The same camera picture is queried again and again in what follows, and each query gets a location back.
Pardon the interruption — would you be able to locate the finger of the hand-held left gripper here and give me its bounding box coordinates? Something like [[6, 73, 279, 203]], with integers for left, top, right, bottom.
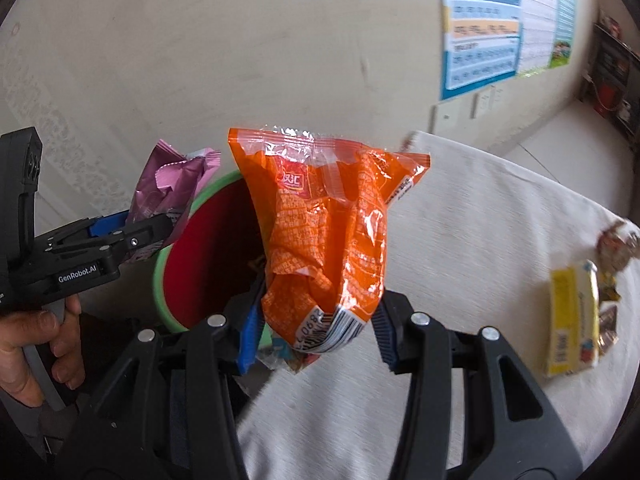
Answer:
[[47, 212, 133, 241], [47, 214, 173, 266]]

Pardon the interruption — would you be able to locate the red bin with green rim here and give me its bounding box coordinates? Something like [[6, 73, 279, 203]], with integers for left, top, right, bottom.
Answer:
[[152, 170, 273, 351]]

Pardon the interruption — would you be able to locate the person's left hand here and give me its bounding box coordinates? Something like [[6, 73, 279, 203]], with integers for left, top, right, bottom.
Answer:
[[0, 294, 86, 408]]

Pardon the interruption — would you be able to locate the yellow white packet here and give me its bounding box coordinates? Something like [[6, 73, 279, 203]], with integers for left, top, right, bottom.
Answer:
[[547, 259, 601, 380]]

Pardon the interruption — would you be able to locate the blue bordered wall poster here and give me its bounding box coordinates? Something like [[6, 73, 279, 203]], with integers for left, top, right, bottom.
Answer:
[[440, 0, 526, 102]]

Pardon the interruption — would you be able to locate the white wall socket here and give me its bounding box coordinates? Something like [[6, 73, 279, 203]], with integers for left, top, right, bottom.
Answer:
[[432, 101, 473, 134], [472, 85, 505, 120]]

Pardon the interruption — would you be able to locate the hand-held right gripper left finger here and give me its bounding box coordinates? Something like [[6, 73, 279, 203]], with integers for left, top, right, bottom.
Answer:
[[55, 277, 266, 480]]

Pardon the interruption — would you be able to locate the yellow black wrapper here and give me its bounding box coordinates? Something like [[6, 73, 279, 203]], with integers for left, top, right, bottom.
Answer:
[[597, 270, 623, 356]]

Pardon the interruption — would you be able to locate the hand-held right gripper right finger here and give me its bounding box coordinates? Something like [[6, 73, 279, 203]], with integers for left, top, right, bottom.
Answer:
[[372, 289, 583, 480]]

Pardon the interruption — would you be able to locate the pale wall chart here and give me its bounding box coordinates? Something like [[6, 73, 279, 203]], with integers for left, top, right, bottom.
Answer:
[[520, 0, 560, 75]]

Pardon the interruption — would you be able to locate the teal bordered wall poster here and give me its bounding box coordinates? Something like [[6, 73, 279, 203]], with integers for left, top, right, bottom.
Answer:
[[554, 0, 578, 70]]

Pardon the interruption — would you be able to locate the orange snack bag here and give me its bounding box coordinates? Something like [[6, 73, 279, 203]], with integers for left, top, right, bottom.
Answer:
[[227, 127, 432, 356]]

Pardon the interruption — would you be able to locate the white table cloth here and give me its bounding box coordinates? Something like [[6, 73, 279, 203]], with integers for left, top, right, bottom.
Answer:
[[235, 130, 640, 480]]

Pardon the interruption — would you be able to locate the purple snack bag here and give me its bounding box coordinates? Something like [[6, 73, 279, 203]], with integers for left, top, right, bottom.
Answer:
[[122, 141, 222, 263]]

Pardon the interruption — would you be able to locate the dark wooden shelf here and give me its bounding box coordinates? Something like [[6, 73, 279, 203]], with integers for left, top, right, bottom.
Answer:
[[580, 10, 640, 138]]

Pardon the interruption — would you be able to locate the crumpled floral wrapper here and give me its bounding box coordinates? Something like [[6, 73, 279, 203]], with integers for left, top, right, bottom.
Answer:
[[597, 220, 640, 273]]

